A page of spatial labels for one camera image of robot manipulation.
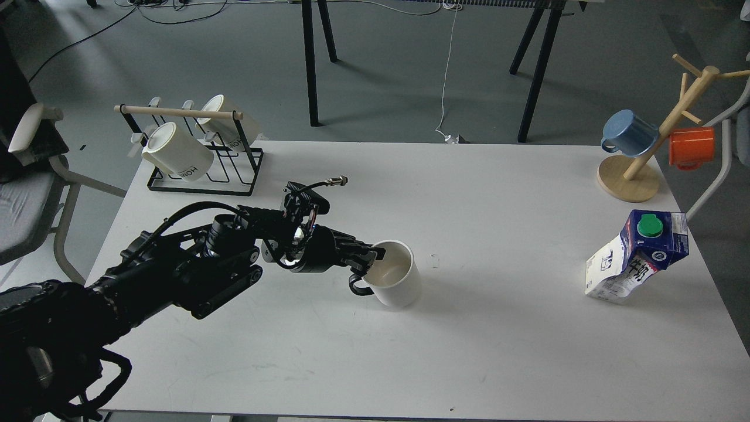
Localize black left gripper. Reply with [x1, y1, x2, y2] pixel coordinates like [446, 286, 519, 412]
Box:
[261, 226, 386, 278]

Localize white mug black handle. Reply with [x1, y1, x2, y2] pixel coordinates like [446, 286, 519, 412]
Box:
[349, 240, 422, 309]

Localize blue white milk carton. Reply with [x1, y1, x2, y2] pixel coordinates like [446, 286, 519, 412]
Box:
[584, 209, 689, 304]

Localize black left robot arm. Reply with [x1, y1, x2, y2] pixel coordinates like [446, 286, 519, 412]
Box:
[1, 176, 386, 421]

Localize rear cream mug on rack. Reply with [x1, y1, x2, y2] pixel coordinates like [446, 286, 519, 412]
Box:
[196, 94, 262, 153]

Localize cream mug on rack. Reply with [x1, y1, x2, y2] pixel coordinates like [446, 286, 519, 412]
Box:
[196, 94, 262, 153]
[141, 122, 214, 182]

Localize front cream mug on rack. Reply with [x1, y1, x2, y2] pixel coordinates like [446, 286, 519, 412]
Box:
[141, 122, 214, 182]

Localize black table legs left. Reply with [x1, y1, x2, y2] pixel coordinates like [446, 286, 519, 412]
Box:
[300, 0, 339, 127]

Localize black table legs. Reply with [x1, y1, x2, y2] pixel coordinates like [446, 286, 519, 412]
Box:
[509, 1, 566, 142]
[300, 0, 339, 127]

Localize black table legs right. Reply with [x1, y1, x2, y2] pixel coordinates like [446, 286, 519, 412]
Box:
[509, 1, 566, 142]

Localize wooden mug tree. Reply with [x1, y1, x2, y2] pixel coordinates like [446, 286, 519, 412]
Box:
[596, 54, 748, 203]

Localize blue mug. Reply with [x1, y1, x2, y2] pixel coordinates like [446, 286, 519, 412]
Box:
[600, 109, 660, 158]

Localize grey office chair left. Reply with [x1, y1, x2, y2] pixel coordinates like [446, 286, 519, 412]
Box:
[0, 103, 128, 285]

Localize orange mug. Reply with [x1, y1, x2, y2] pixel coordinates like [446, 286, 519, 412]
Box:
[668, 127, 715, 171]

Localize white chair right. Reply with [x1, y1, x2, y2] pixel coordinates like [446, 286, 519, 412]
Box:
[686, 77, 749, 222]

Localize white hanging cable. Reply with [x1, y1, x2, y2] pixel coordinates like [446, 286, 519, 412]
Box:
[435, 0, 463, 144]

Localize black wire mug rack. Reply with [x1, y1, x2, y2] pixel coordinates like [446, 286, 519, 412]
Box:
[114, 94, 264, 196]

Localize black floor cables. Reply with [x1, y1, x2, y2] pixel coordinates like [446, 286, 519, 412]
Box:
[26, 0, 305, 83]

